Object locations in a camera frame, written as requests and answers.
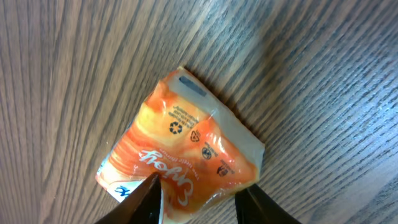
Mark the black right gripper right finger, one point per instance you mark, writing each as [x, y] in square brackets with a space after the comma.
[254, 206]

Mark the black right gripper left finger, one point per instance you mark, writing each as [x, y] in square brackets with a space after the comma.
[143, 206]

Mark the small orange white box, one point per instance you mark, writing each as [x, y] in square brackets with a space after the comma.
[202, 152]

